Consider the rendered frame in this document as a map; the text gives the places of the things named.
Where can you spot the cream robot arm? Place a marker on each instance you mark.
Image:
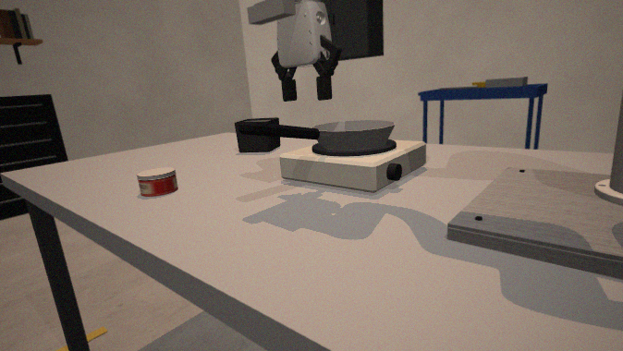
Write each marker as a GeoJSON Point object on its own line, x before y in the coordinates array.
{"type": "Point", "coordinates": [609, 189]}

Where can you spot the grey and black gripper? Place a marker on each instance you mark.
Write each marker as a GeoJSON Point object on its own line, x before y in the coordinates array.
{"type": "Point", "coordinates": [299, 39]}

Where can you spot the red round tin with beige lid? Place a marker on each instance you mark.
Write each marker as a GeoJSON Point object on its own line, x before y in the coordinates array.
{"type": "Point", "coordinates": [157, 182]}

